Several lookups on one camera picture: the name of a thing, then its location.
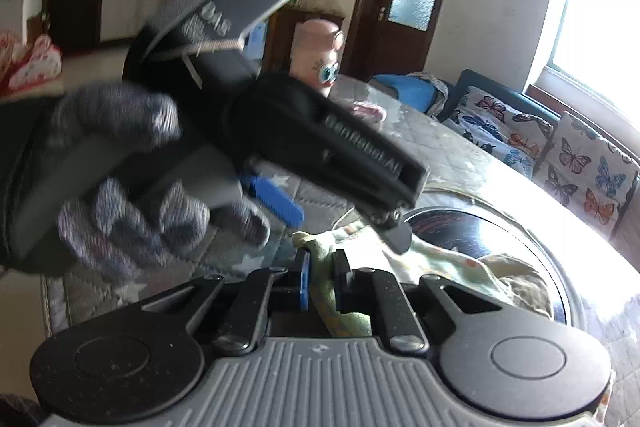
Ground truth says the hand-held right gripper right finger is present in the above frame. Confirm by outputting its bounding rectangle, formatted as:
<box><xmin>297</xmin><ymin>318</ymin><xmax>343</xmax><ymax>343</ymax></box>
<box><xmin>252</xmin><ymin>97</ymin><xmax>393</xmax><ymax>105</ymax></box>
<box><xmin>333</xmin><ymin>250</ymin><xmax>502</xmax><ymax>354</ymax></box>

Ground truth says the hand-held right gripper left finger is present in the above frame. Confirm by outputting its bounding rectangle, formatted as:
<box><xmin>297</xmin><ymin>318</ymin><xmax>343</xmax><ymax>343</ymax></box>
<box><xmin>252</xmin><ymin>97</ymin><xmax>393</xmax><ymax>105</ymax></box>
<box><xmin>142</xmin><ymin>251</ymin><xmax>312</xmax><ymax>355</ymax></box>

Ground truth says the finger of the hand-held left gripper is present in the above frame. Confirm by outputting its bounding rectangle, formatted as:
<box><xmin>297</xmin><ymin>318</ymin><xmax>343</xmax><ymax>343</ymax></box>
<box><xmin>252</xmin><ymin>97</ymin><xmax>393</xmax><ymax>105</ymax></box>
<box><xmin>239</xmin><ymin>173</ymin><xmax>305</xmax><ymax>228</ymax></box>
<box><xmin>280</xmin><ymin>98</ymin><xmax>430</xmax><ymax>254</ymax></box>

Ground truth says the pastel patterned shirt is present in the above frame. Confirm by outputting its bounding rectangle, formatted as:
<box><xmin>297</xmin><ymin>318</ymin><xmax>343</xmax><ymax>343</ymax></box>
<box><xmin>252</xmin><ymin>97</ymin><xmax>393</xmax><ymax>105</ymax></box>
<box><xmin>292</xmin><ymin>219</ymin><xmax>556</xmax><ymax>339</ymax></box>

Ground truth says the person's left hand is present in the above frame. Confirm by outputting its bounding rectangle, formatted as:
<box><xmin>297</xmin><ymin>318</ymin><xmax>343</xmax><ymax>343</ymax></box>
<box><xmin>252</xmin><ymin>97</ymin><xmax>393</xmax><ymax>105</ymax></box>
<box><xmin>0</xmin><ymin>84</ymin><xmax>271</xmax><ymax>280</ymax></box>

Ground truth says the pink cloth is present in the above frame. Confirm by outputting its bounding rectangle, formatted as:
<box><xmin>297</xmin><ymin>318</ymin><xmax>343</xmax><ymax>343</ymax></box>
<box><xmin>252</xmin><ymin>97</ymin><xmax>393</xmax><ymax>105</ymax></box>
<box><xmin>349</xmin><ymin>101</ymin><xmax>386</xmax><ymax>123</ymax></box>

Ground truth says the grey quilted star table cover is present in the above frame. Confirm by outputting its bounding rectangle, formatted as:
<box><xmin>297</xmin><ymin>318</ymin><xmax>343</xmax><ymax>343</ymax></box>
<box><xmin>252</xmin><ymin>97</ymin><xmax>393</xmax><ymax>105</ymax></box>
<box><xmin>40</xmin><ymin>74</ymin><xmax>640</xmax><ymax>427</ymax></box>

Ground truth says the pink cartoon figure toy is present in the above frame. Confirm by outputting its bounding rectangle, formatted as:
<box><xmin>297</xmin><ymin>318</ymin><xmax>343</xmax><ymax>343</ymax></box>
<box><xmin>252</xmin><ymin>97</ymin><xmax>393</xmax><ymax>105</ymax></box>
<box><xmin>291</xmin><ymin>19</ymin><xmax>346</xmax><ymax>98</ymax></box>

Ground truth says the butterfly print cushion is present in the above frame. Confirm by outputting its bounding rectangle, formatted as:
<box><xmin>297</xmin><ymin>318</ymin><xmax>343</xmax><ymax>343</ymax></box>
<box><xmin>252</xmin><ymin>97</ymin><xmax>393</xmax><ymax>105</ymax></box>
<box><xmin>532</xmin><ymin>111</ymin><xmax>640</xmax><ymax>241</ymax></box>
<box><xmin>446</xmin><ymin>85</ymin><xmax>554</xmax><ymax>178</ymax></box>

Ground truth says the blue sofa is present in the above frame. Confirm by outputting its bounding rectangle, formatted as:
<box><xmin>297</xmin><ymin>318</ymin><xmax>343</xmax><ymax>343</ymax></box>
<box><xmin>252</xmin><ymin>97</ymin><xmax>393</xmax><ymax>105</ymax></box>
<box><xmin>439</xmin><ymin>69</ymin><xmax>640</xmax><ymax>244</ymax></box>

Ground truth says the red patterned cloth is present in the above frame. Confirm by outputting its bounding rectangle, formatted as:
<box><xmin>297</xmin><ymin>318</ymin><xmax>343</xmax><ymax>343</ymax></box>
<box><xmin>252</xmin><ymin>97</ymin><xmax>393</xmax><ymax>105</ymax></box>
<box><xmin>0</xmin><ymin>29</ymin><xmax>64</xmax><ymax>98</ymax></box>

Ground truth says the large window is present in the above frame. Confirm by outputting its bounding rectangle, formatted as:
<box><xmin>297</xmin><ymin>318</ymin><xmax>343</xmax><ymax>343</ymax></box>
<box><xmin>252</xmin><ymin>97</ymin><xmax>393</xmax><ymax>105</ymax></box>
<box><xmin>545</xmin><ymin>0</ymin><xmax>640</xmax><ymax>118</ymax></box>

